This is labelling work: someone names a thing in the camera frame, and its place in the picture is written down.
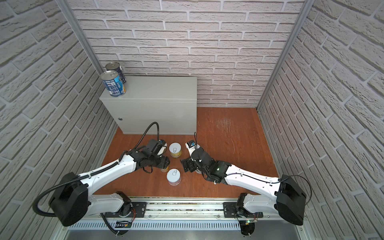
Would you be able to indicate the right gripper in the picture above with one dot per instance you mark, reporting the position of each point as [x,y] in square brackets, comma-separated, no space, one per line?
[191,162]

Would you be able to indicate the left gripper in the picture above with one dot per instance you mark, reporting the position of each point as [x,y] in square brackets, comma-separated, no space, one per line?
[166,162]

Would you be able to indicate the orange can with white lid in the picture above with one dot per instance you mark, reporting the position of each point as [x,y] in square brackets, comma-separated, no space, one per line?
[166,169]

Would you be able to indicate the large blue can gold lid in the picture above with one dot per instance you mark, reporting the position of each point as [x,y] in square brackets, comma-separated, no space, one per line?
[113,83]

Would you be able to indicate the tall dark blue can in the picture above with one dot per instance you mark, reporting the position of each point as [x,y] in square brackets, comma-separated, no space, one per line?
[115,66]

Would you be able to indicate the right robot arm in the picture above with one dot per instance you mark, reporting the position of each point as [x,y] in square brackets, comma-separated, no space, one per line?
[286,197]

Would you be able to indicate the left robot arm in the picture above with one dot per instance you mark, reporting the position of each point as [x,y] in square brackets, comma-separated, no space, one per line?
[76,197]

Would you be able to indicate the yellow can with pull tab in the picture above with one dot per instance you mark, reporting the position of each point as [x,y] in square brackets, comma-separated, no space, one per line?
[175,150]

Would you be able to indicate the white can with pull tab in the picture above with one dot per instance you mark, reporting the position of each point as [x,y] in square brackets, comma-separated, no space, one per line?
[174,177]

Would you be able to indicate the grey metal cabinet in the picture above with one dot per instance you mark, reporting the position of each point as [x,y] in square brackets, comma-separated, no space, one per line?
[169,101]

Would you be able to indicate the aluminium corner profile left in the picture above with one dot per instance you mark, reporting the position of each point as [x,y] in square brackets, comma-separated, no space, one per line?
[80,34]

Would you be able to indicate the aluminium corner profile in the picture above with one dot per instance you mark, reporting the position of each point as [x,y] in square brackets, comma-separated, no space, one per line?
[287,48]
[80,34]

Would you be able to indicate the aluminium corner profile right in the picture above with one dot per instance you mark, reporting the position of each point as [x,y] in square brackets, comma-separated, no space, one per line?
[287,48]

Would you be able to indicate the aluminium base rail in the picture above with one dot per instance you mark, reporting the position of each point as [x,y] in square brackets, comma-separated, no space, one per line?
[201,214]

